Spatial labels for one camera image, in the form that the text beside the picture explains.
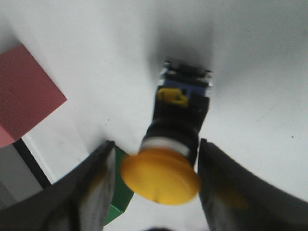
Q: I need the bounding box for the green cube left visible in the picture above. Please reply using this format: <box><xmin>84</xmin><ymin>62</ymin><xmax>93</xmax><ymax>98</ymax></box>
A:
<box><xmin>104</xmin><ymin>146</ymin><xmax>134</xmax><ymax>225</ymax></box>

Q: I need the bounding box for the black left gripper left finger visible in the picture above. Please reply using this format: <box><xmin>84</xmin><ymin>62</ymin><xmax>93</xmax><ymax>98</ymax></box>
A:
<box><xmin>0</xmin><ymin>141</ymin><xmax>115</xmax><ymax>231</ymax></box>

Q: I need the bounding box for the pink cube middle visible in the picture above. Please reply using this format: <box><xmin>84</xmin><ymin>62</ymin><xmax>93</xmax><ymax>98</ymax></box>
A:
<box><xmin>0</xmin><ymin>45</ymin><xmax>67</xmax><ymax>147</ymax></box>

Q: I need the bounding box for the yellow push button switch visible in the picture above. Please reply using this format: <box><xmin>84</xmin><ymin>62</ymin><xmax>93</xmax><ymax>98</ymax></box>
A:
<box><xmin>120</xmin><ymin>61</ymin><xmax>212</xmax><ymax>205</ymax></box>

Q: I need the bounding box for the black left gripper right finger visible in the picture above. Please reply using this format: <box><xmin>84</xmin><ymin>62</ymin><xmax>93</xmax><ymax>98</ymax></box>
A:
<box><xmin>198</xmin><ymin>139</ymin><xmax>308</xmax><ymax>231</ymax></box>

